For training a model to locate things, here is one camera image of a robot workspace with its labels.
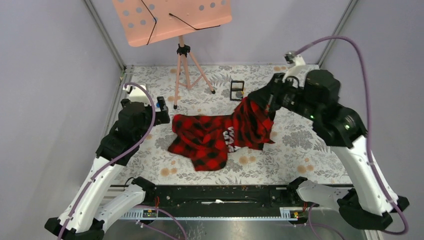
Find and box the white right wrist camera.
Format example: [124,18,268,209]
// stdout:
[283,51,306,80]

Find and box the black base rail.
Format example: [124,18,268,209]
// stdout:
[142,185,305,218]

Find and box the red black plaid shirt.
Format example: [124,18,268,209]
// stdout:
[167,97,275,172]

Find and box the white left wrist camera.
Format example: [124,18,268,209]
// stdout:
[122,84,151,105]

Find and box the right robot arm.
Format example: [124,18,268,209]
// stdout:
[247,70,409,232]

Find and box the small round brooch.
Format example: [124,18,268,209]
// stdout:
[235,91,244,99]

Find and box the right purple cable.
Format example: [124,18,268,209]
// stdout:
[294,36,409,236]

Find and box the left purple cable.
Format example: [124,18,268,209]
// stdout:
[56,82,157,240]

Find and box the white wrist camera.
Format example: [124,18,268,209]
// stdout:
[283,51,306,80]
[122,84,151,105]

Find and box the pink music stand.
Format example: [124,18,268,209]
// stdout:
[112,0,233,109]

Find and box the black brooch holder frame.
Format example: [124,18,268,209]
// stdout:
[229,80,245,101]

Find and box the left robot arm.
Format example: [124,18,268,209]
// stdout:
[44,96,170,240]

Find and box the purple cable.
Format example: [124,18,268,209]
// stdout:
[294,36,409,236]
[56,82,157,240]

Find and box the floral patterned table mat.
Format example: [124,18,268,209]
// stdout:
[109,64,352,186]

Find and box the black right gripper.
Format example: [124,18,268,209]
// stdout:
[246,71,317,119]

